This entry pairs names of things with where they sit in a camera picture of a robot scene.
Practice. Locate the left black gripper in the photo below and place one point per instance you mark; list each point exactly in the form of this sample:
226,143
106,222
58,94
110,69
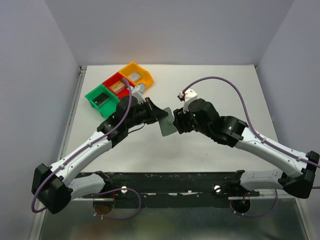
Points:
155,113

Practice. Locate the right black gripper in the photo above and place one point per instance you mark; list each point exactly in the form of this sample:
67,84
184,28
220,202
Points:
179,116

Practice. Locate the green card holder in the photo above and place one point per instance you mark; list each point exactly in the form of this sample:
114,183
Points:
166,124

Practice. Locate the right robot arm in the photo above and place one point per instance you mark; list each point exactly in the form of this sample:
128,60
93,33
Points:
294,171

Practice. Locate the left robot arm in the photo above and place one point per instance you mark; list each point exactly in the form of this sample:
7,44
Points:
56,185

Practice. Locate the metal block in yellow bin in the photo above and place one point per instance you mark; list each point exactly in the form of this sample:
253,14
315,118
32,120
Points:
135,77

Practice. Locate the yellow plastic bin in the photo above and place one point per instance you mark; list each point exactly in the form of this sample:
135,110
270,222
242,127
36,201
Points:
134,67

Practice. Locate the metal block in red bin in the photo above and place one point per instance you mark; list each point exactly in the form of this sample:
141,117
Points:
117,87

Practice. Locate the red plastic bin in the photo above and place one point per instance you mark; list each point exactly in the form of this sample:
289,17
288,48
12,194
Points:
114,78

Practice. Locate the green plastic bin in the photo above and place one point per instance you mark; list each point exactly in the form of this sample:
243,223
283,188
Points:
109,107

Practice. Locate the metal block in green bin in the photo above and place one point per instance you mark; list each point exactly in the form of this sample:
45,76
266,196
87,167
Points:
101,99

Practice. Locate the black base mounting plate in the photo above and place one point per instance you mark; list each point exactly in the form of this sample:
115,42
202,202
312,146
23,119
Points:
171,189

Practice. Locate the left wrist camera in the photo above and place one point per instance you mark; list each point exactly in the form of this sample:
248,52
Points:
138,92

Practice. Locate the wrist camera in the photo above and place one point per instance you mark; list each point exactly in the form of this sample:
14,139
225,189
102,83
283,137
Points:
187,97
138,92

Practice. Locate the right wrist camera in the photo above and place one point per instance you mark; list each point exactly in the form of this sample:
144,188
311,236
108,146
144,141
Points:
187,97

